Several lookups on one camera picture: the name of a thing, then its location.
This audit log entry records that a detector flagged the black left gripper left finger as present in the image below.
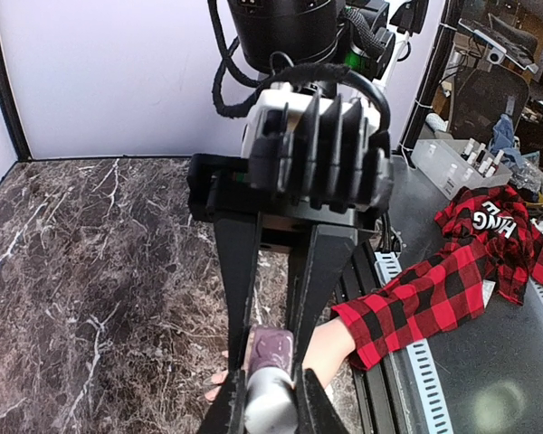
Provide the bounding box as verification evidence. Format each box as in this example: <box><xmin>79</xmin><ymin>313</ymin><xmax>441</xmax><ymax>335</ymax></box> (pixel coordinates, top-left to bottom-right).
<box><xmin>197</xmin><ymin>370</ymin><xmax>247</xmax><ymax>434</ymax></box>

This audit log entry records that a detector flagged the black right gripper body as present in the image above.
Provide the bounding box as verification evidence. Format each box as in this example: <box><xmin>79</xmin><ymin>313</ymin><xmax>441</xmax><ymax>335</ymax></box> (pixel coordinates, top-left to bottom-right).
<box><xmin>187</xmin><ymin>154</ymin><xmax>379</xmax><ymax>253</ymax></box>

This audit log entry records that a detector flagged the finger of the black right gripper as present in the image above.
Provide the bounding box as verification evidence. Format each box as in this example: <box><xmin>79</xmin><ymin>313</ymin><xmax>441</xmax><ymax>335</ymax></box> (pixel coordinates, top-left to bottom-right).
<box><xmin>214</xmin><ymin>214</ymin><xmax>262</xmax><ymax>371</ymax></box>
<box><xmin>286</xmin><ymin>224</ymin><xmax>357</xmax><ymax>375</ymax></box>

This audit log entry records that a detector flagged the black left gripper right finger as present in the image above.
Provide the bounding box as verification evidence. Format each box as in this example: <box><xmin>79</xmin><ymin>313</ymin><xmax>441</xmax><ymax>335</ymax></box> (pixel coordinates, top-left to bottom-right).
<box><xmin>295</xmin><ymin>369</ymin><xmax>348</xmax><ymax>434</ymax></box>

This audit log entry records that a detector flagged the white nail polish brush cap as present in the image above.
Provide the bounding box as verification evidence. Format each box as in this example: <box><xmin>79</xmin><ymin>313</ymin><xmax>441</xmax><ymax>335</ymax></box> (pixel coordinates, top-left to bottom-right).
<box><xmin>244</xmin><ymin>367</ymin><xmax>298</xmax><ymax>434</ymax></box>

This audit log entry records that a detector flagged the purple nail polish bottle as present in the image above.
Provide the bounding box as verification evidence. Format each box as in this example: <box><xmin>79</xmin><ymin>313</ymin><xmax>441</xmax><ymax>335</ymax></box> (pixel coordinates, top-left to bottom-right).
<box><xmin>245</xmin><ymin>325</ymin><xmax>294</xmax><ymax>375</ymax></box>

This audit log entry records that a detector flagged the red plaid sleeve forearm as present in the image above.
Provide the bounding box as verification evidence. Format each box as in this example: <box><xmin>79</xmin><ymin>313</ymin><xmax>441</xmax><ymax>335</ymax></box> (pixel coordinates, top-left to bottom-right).
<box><xmin>332</xmin><ymin>185</ymin><xmax>543</xmax><ymax>370</ymax></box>

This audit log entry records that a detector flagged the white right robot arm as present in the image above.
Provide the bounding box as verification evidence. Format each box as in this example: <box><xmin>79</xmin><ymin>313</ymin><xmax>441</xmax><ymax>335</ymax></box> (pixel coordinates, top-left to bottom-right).
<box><xmin>187</xmin><ymin>1</ymin><xmax>428</xmax><ymax>375</ymax></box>

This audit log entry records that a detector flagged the person's bare hand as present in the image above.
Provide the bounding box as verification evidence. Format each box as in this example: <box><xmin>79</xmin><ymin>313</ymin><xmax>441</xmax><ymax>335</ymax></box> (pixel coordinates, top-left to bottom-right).
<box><xmin>302</xmin><ymin>317</ymin><xmax>356</xmax><ymax>388</ymax></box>

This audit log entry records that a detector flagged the clear nail polish organizer box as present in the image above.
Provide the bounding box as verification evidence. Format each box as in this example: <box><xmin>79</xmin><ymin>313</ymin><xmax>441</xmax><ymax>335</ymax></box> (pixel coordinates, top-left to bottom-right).
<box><xmin>411</xmin><ymin>139</ymin><xmax>512</xmax><ymax>199</ymax></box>

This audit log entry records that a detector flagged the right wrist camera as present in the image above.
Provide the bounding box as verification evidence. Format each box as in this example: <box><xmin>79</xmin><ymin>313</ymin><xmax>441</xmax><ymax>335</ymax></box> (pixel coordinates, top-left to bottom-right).
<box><xmin>242</xmin><ymin>63</ymin><xmax>394</xmax><ymax>216</ymax></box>

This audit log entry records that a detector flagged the grey slotted cable duct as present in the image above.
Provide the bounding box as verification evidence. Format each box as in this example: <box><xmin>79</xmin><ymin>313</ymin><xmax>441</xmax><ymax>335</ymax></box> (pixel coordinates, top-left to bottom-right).
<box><xmin>373</xmin><ymin>250</ymin><xmax>543</xmax><ymax>434</ymax></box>

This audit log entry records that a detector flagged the black right frame post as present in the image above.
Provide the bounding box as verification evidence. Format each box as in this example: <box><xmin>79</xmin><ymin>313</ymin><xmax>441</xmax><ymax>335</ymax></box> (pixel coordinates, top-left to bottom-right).
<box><xmin>398</xmin><ymin>0</ymin><xmax>464</xmax><ymax>156</ymax></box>

